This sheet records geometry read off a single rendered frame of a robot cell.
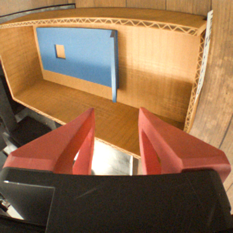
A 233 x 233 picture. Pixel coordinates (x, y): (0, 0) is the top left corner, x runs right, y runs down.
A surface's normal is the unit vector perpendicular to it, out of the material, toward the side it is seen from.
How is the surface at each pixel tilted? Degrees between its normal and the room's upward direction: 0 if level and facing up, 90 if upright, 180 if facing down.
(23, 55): 90
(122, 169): 0
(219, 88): 0
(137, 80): 0
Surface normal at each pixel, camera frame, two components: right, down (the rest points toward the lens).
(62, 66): -0.54, 0.53
